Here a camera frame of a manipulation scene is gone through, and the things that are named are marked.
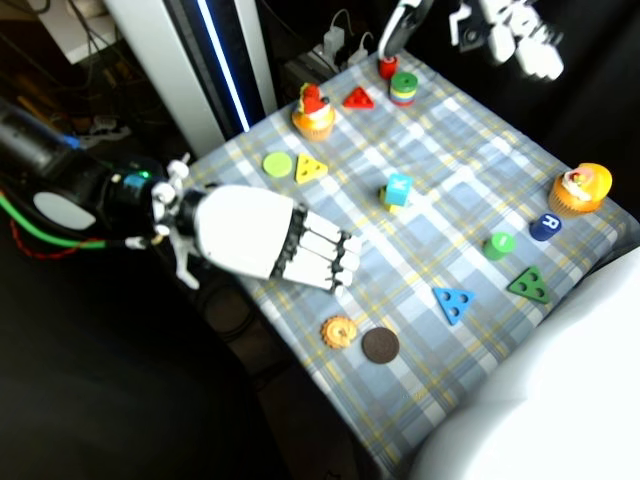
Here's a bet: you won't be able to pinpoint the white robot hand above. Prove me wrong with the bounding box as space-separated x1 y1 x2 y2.
377 0 566 82
191 183 365 299

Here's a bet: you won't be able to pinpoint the blue cylinder block letter R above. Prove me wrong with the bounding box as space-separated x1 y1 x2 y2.
529 213 564 243

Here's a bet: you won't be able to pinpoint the green cable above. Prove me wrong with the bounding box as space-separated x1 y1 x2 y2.
0 192 109 250

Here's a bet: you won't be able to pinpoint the white box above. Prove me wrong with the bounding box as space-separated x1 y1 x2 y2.
37 0 121 65

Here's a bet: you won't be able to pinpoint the strawberry toy cupcake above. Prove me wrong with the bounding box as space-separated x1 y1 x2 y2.
291 82 337 143

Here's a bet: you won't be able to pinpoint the blue plaid tablecloth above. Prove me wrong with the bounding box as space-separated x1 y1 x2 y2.
185 49 630 479

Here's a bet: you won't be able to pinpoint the brown round toy cookie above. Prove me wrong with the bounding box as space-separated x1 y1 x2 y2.
361 326 401 365

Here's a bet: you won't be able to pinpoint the green sandwich toy cookie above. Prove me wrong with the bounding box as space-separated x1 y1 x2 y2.
262 151 295 179

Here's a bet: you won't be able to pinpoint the white robot body shell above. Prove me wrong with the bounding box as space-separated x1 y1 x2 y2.
408 247 640 480

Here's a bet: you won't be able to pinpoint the teal cube block letter K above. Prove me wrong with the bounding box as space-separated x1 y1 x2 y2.
383 173 415 207

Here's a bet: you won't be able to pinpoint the yellow cube block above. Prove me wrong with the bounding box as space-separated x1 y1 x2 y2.
378 185 412 215

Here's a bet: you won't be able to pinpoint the red triangle block three holes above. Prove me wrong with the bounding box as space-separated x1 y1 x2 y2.
342 86 376 110

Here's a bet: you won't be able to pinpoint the white pillar with blue light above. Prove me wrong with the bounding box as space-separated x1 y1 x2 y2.
102 0 279 154

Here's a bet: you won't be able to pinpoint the white power strip with plugs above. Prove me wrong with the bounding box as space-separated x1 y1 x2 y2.
312 9 379 71

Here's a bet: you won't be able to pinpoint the orange cream toy cupcake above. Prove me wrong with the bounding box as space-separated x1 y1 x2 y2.
548 162 614 217

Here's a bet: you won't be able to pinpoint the blue triangle block three holes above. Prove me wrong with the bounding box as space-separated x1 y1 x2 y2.
432 287 477 327

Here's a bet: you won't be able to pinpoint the red twisted cable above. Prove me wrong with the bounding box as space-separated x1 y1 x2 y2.
9 219 106 260

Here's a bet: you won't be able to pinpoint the green cylinder block minus sign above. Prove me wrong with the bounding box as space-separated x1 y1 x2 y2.
482 231 518 262

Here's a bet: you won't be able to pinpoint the orange round toy biscuit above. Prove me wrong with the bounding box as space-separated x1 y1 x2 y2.
320 315 359 350

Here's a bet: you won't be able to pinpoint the green triangle block three holes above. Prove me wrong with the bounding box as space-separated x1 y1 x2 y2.
506 265 551 305

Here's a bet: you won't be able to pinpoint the stacked coloured rings toy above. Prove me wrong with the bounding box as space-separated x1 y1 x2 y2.
388 71 418 108

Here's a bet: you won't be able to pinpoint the yellow triangle block three holes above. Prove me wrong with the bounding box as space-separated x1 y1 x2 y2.
294 153 330 185

